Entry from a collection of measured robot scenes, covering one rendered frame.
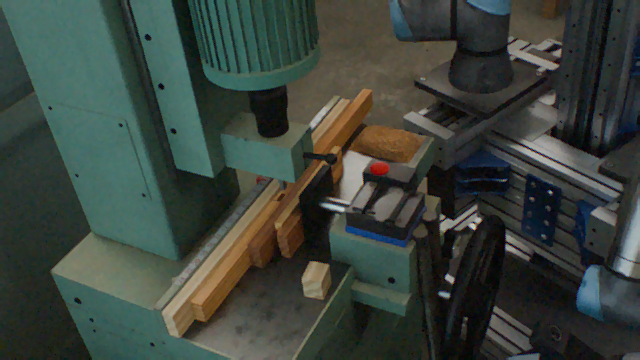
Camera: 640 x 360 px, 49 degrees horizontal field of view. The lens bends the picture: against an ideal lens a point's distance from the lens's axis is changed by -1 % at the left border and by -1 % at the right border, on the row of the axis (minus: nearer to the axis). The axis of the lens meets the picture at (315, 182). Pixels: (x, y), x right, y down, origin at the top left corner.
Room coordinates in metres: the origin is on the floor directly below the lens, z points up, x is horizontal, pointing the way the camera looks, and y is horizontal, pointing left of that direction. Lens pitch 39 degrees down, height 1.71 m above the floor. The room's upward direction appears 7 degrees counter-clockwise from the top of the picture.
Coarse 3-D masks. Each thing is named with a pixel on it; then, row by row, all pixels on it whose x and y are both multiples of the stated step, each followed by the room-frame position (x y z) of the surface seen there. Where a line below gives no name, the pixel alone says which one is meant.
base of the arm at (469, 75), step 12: (456, 48) 1.44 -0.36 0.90; (504, 48) 1.38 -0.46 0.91; (456, 60) 1.41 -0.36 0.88; (468, 60) 1.38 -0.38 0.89; (480, 60) 1.37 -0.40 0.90; (492, 60) 1.37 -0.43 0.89; (504, 60) 1.38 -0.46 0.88; (456, 72) 1.40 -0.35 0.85; (468, 72) 1.37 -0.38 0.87; (480, 72) 1.37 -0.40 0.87; (492, 72) 1.36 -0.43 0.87; (504, 72) 1.37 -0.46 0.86; (456, 84) 1.39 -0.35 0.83; (468, 84) 1.37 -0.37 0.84; (480, 84) 1.35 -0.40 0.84; (492, 84) 1.35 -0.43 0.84; (504, 84) 1.36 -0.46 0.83
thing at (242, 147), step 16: (240, 112) 1.01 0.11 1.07; (224, 128) 0.96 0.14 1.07; (240, 128) 0.96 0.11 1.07; (256, 128) 0.95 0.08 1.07; (304, 128) 0.93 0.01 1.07; (224, 144) 0.95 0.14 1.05; (240, 144) 0.93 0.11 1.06; (256, 144) 0.91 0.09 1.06; (272, 144) 0.90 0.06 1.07; (288, 144) 0.90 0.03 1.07; (304, 144) 0.92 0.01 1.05; (224, 160) 0.95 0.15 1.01; (240, 160) 0.94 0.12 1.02; (256, 160) 0.92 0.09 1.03; (272, 160) 0.90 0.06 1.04; (288, 160) 0.89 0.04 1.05; (304, 160) 0.91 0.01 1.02; (272, 176) 0.90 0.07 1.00; (288, 176) 0.89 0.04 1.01
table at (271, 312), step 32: (352, 160) 1.06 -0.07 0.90; (384, 160) 1.04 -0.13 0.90; (416, 160) 1.03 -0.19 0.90; (352, 192) 0.96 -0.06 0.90; (320, 256) 0.81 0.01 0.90; (256, 288) 0.76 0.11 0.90; (288, 288) 0.75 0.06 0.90; (352, 288) 0.77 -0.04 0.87; (384, 288) 0.76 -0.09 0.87; (416, 288) 0.76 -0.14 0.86; (224, 320) 0.71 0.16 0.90; (256, 320) 0.70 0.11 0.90; (288, 320) 0.69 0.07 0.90; (320, 320) 0.69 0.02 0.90; (192, 352) 0.67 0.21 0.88; (224, 352) 0.65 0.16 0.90; (256, 352) 0.64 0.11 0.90; (288, 352) 0.63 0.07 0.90
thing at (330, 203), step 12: (324, 168) 0.92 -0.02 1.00; (312, 180) 0.89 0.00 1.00; (324, 180) 0.90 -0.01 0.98; (312, 192) 0.87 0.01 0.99; (324, 192) 0.90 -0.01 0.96; (300, 204) 0.86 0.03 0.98; (312, 204) 0.86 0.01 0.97; (324, 204) 0.87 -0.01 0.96; (336, 204) 0.87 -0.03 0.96; (348, 204) 0.86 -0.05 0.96; (312, 216) 0.86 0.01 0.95; (324, 216) 0.89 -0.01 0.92; (312, 228) 0.86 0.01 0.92
